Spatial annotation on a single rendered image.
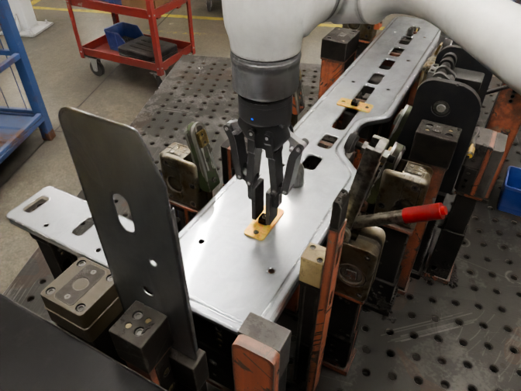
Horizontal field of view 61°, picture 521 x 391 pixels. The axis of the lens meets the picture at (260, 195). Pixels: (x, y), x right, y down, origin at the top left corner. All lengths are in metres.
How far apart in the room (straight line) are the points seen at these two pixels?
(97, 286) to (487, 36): 0.53
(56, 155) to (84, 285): 2.31
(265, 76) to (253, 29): 0.06
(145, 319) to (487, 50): 0.46
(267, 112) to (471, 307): 0.71
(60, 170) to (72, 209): 1.93
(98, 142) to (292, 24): 0.26
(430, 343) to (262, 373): 0.67
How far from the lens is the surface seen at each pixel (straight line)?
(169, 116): 1.68
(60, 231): 0.82
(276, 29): 0.53
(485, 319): 1.11
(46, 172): 2.80
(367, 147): 0.57
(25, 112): 3.07
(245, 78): 0.57
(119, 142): 0.40
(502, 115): 1.27
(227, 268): 0.69
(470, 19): 0.50
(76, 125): 0.43
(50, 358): 0.63
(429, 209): 0.62
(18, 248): 2.37
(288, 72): 0.57
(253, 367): 0.40
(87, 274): 0.65
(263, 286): 0.67
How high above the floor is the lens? 1.53
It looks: 40 degrees down
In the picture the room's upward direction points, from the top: straight up
